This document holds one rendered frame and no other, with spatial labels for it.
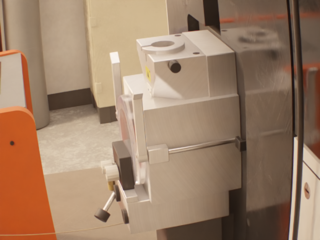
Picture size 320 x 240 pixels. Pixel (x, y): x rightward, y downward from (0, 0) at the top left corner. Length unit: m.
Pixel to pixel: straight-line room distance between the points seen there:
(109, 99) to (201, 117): 3.28
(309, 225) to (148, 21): 3.39
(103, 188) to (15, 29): 2.24
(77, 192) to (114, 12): 2.20
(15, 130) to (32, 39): 2.85
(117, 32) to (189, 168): 3.18
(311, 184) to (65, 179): 1.33
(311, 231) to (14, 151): 0.64
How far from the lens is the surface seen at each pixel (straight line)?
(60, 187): 1.73
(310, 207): 0.49
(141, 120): 0.63
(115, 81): 0.73
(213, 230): 0.73
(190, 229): 0.72
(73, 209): 1.62
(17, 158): 1.05
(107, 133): 3.86
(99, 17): 3.79
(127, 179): 0.69
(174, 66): 0.63
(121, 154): 0.69
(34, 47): 3.89
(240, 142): 0.65
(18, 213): 1.10
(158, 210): 0.69
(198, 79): 0.65
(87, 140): 3.80
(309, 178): 0.48
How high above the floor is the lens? 1.48
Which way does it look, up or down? 22 degrees down
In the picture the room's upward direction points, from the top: 5 degrees counter-clockwise
